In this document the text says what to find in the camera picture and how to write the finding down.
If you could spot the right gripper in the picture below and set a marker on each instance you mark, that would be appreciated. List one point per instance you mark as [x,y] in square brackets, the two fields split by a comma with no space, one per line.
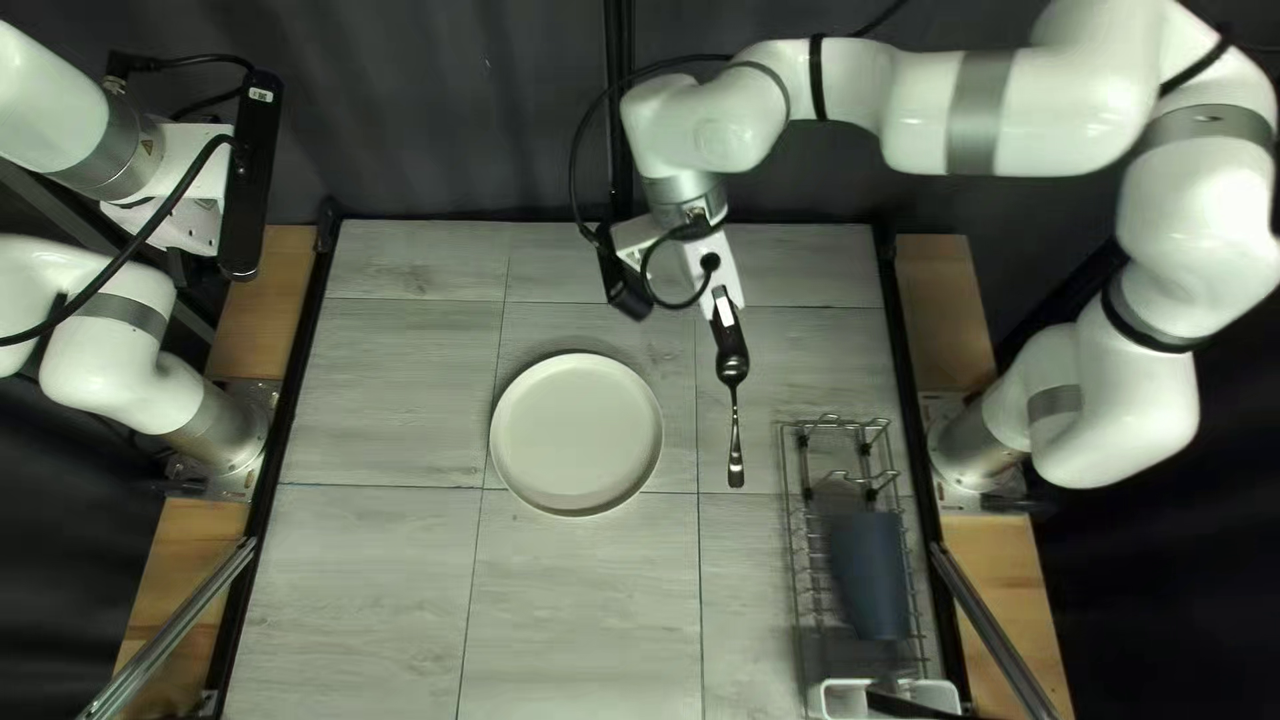
[700,275]

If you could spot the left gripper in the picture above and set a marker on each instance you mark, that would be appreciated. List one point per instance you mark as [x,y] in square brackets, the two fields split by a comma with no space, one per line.
[190,160]

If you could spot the black spoon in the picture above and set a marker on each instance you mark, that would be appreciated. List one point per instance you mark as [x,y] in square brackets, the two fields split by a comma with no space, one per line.
[732,370]

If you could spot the pale round plate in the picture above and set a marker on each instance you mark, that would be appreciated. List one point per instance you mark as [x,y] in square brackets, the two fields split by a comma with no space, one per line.
[575,435]

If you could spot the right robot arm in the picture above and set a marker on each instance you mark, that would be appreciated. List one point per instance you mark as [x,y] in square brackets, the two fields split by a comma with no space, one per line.
[1050,110]

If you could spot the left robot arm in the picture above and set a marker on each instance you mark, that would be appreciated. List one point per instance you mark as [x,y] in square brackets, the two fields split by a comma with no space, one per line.
[110,360]

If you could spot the dark blue cup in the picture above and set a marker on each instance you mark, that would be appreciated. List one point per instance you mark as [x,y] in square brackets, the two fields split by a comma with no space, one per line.
[870,580]

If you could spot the white cutlery holder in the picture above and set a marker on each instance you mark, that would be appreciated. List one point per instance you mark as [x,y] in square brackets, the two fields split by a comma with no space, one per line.
[840,700]

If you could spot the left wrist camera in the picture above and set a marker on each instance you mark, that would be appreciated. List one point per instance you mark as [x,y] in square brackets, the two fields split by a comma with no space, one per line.
[250,170]

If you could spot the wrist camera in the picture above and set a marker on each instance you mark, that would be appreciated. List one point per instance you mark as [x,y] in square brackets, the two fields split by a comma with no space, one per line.
[620,285]
[250,170]

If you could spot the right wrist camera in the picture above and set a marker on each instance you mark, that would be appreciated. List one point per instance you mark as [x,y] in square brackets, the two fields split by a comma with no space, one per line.
[620,285]

